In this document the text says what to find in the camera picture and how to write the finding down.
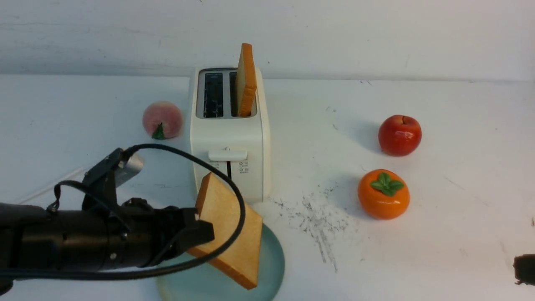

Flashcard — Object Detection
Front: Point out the white toaster power cord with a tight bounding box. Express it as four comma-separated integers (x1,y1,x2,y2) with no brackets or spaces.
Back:
17,167,84,205

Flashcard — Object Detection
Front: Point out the red apple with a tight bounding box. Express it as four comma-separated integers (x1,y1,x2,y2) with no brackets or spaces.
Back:
378,115,422,157

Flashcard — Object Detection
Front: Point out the pink peach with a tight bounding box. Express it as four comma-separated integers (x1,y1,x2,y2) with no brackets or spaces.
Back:
142,101,184,140

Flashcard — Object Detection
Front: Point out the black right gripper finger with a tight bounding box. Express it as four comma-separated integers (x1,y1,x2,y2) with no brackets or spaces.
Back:
513,254,535,286

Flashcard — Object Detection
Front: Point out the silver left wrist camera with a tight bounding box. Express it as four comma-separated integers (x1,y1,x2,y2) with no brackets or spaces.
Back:
114,151,145,187

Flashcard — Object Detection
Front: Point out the white two-slot toaster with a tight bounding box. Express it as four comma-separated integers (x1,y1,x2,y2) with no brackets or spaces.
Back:
189,67,272,204

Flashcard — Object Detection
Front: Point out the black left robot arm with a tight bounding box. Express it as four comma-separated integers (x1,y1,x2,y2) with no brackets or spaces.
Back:
1,198,214,295

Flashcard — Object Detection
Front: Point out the toast slice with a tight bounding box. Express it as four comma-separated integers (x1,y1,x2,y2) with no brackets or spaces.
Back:
187,173,262,290
235,43,257,117

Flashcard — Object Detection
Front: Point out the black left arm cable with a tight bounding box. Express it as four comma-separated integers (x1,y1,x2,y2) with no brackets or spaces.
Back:
0,143,246,281

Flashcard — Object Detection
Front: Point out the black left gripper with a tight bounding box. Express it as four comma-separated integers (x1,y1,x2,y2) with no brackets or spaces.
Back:
122,198,214,268

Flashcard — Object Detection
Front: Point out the light blue round plate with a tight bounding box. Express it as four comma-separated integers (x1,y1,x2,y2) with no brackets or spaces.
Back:
156,225,285,301

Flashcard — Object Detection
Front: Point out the orange persimmon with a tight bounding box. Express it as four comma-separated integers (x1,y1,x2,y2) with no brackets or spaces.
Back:
357,169,411,220

